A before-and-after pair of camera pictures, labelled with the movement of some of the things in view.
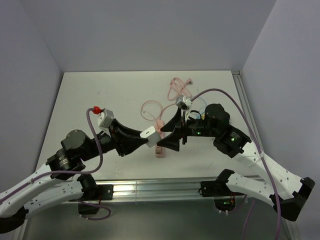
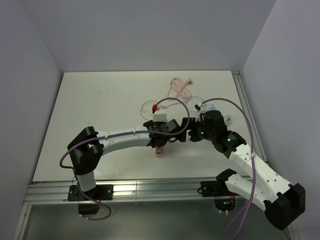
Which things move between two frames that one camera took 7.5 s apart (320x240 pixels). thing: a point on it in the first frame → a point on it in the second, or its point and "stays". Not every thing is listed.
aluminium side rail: (240, 83) stays
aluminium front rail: (159, 190) stays
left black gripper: (125, 139) → (159, 123)
